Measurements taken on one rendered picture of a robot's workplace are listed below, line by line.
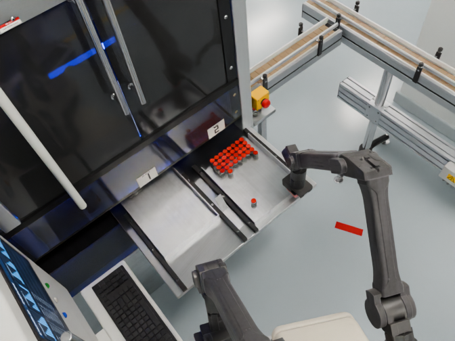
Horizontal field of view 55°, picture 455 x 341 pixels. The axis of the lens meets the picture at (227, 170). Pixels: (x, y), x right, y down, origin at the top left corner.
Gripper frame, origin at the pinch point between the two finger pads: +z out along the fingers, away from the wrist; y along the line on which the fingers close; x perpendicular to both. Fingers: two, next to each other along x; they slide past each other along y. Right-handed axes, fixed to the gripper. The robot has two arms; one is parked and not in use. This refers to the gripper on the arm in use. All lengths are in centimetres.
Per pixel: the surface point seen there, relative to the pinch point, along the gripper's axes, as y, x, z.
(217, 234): 8.4, 33.0, 2.1
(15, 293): 2, 89, -56
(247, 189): 15.6, 11.8, 1.6
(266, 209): 3.9, 12.1, 1.7
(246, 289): 10, 22, 90
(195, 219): 19.2, 35.7, 1.8
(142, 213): 36, 50, 2
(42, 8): 38, 48, -91
